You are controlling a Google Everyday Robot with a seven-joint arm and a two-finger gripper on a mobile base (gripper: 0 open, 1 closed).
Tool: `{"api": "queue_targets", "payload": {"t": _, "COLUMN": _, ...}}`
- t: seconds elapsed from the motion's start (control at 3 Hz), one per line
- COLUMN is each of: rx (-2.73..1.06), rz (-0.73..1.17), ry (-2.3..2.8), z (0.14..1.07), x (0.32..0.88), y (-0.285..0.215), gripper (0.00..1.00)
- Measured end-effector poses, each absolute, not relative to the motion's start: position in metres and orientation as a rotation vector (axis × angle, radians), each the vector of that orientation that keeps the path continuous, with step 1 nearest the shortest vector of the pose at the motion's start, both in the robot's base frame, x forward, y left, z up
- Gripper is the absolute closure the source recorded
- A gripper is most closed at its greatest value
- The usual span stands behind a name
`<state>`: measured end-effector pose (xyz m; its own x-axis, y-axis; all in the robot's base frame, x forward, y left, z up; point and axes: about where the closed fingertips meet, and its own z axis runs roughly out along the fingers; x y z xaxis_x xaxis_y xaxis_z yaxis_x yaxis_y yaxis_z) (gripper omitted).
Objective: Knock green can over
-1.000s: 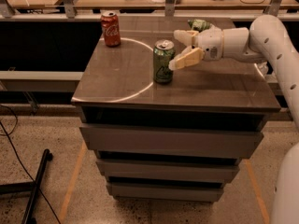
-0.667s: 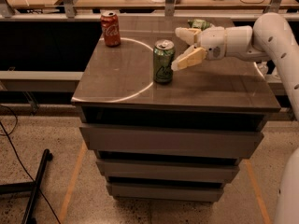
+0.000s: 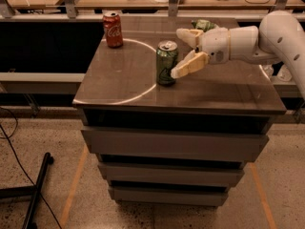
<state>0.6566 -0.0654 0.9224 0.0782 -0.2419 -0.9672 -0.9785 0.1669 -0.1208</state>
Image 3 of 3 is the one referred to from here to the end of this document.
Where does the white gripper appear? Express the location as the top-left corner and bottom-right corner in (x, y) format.
(171, 28), (229, 79)

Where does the green soda can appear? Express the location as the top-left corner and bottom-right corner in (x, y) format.
(156, 40), (178, 86)

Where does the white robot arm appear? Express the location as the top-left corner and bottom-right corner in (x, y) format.
(171, 10), (305, 98)

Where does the red cola can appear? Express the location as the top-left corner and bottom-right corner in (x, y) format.
(103, 11), (123, 48)

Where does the green chip bag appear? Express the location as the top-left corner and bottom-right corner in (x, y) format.
(192, 19), (217, 32)

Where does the clear sanitizer bottle left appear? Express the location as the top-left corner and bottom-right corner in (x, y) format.
(262, 65), (274, 78)

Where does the clear sanitizer bottle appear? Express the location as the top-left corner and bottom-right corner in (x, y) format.
(277, 65), (292, 82)
(262, 65), (274, 78)

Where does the clear sanitizer bottle right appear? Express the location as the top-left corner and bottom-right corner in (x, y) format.
(277, 65), (292, 82)

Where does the grey drawer cabinet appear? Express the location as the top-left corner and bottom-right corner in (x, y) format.
(73, 15), (286, 206)

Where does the black stand leg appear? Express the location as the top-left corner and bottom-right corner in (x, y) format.
(0, 153), (53, 229)

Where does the black floor cable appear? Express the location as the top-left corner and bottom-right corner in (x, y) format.
(0, 107), (63, 229)

